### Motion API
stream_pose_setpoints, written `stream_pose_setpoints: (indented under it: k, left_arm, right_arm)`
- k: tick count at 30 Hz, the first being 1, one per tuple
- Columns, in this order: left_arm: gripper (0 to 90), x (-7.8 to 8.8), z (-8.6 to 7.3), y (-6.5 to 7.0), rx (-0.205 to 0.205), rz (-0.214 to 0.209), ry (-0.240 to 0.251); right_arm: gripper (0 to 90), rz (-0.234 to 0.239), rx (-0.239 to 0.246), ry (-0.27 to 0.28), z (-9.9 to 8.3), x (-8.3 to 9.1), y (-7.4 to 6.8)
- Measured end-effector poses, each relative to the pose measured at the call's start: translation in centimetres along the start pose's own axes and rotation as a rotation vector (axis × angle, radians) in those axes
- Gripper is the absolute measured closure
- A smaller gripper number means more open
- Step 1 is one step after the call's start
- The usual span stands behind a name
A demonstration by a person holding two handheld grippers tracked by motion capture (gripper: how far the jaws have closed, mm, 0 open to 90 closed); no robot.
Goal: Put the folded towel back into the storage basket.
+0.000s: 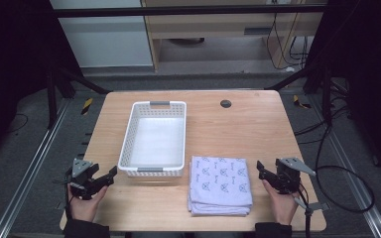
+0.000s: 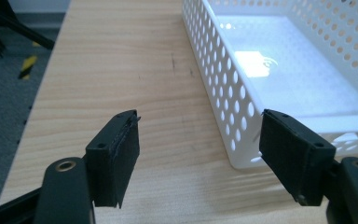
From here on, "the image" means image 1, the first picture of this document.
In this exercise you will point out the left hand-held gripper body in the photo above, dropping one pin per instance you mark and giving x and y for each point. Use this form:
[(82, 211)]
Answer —
[(80, 172)]

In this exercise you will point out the white cabinet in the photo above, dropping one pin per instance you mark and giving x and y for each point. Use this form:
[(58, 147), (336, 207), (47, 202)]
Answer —
[(105, 39)]

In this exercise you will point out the dark curtain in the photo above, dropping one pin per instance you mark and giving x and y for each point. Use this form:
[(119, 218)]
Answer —
[(367, 66), (10, 66)]

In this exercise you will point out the round grey table grommet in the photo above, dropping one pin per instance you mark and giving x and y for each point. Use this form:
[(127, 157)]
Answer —
[(225, 103)]

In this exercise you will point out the yellow black striped tape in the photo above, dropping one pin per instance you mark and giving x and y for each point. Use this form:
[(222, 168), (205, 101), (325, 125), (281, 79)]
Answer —
[(87, 105), (299, 102)]

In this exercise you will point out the metal floor rail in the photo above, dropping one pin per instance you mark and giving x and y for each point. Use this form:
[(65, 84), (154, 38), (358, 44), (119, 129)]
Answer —
[(354, 178), (29, 172)]

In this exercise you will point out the person's right hand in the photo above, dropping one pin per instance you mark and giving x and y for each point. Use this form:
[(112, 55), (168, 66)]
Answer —
[(282, 206)]

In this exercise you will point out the person's left hand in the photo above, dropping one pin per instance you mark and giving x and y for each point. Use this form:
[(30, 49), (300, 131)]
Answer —
[(85, 208)]

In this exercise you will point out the black horizontal frame bar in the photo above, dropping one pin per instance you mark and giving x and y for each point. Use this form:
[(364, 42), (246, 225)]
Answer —
[(178, 11)]

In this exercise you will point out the black metal frame stand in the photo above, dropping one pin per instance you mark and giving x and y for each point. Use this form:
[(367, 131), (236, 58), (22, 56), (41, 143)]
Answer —
[(51, 99), (325, 95)]

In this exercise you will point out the white perforated plastic basket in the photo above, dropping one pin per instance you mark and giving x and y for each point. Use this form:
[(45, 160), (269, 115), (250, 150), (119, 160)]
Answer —
[(155, 142)]

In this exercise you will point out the light wooden desk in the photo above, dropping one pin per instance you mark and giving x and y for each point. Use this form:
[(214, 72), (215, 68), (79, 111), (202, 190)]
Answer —
[(211, 24)]

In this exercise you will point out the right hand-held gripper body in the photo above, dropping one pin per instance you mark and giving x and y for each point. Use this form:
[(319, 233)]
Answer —
[(289, 177)]

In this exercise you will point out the black stand with grey bracket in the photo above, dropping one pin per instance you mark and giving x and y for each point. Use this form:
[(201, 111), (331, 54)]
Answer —
[(308, 214)]

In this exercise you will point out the lilac patterned towel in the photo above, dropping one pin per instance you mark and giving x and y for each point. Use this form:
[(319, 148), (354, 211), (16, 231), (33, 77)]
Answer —
[(220, 185)]

